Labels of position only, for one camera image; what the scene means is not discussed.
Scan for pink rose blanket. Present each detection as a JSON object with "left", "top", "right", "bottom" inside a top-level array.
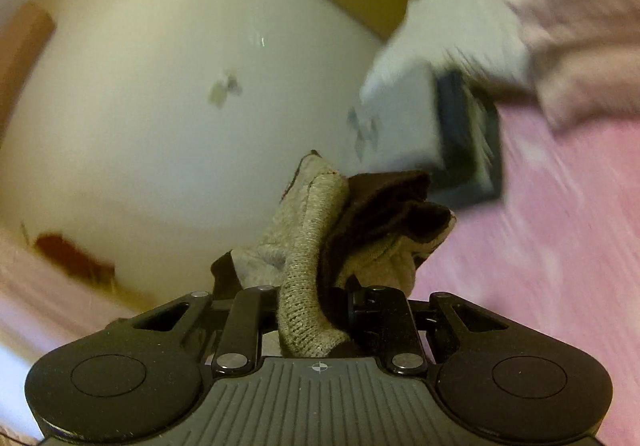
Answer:
[{"left": 409, "top": 96, "right": 640, "bottom": 446}]

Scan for stack of folded clothes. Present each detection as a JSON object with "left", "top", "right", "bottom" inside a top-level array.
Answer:
[{"left": 349, "top": 61, "right": 505, "bottom": 215}]

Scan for grey and dark brown sweater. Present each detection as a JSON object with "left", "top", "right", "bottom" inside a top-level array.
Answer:
[{"left": 210, "top": 151, "right": 457, "bottom": 360}]

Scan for reddish brown object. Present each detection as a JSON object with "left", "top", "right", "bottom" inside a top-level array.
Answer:
[{"left": 33, "top": 231, "right": 117, "bottom": 288}]

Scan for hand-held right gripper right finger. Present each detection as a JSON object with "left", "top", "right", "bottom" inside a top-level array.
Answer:
[{"left": 347, "top": 286, "right": 538, "bottom": 378}]

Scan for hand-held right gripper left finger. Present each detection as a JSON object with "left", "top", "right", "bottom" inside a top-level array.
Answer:
[{"left": 102, "top": 285, "right": 281, "bottom": 378}]

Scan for pale pink quilt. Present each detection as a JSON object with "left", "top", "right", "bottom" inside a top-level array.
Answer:
[{"left": 500, "top": 0, "right": 640, "bottom": 131}]

